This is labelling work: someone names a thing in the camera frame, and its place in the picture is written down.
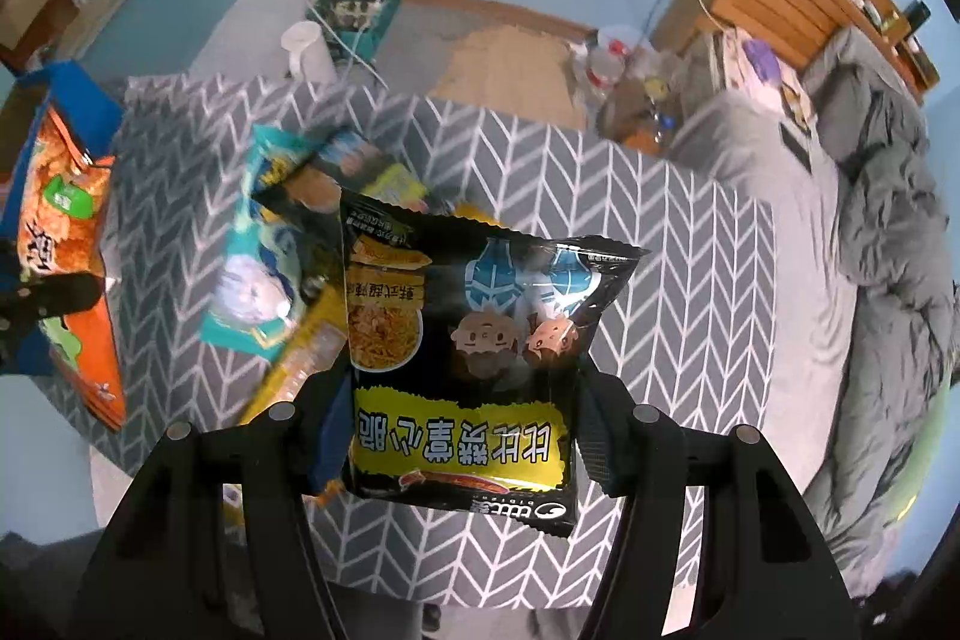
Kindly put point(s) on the grey pillow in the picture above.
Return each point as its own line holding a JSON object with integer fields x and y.
{"x": 847, "y": 78}

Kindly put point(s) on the grey duvet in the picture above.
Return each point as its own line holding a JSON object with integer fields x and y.
{"x": 885, "y": 235}

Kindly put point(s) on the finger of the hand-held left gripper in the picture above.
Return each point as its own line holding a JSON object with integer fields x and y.
{"x": 52, "y": 299}

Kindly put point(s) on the black bottle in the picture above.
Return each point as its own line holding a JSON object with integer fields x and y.
{"x": 916, "y": 16}

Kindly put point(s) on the brown cardboard floor sheet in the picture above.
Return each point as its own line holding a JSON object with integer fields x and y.
{"x": 510, "y": 78}

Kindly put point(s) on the blue-rimmed cardboard box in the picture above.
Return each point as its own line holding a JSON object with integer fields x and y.
{"x": 82, "y": 100}

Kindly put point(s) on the large orange chip bag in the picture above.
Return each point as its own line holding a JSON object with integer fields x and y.
{"x": 67, "y": 212}

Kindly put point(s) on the purple cloth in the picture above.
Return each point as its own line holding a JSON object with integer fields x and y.
{"x": 761, "y": 59}

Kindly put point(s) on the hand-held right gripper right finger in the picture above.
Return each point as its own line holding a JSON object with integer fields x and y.
{"x": 600, "y": 445}

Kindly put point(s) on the white cylindrical pitcher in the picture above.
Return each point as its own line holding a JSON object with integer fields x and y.
{"x": 307, "y": 51}

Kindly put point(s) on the orange drink bottle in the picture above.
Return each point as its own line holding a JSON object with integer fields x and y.
{"x": 641, "y": 139}

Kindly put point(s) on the brown jar yellow lid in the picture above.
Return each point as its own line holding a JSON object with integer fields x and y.
{"x": 654, "y": 89}

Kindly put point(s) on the clear red-capped bottle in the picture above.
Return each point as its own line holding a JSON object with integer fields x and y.
{"x": 600, "y": 70}

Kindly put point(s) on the teal snack packet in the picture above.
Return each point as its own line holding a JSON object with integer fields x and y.
{"x": 255, "y": 250}

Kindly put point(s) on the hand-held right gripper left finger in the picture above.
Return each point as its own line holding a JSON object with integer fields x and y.
{"x": 330, "y": 445}

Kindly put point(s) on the white power strip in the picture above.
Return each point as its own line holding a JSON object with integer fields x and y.
{"x": 356, "y": 6}

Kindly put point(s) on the brown cardboard box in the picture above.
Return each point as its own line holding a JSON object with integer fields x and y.
{"x": 37, "y": 14}

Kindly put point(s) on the long yellow snack packet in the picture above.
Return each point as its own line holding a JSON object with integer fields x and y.
{"x": 300, "y": 370}

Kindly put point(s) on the orange cartoon crisps packet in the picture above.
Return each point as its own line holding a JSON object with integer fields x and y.
{"x": 94, "y": 377}

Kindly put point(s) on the black phone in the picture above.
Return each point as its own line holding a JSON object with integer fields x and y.
{"x": 796, "y": 149}

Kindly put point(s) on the white patterned storage bag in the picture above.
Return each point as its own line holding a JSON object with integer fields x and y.
{"x": 727, "y": 78}

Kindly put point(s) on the black noodle snack packet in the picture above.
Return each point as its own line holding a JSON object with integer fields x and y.
{"x": 480, "y": 325}
{"x": 337, "y": 175}

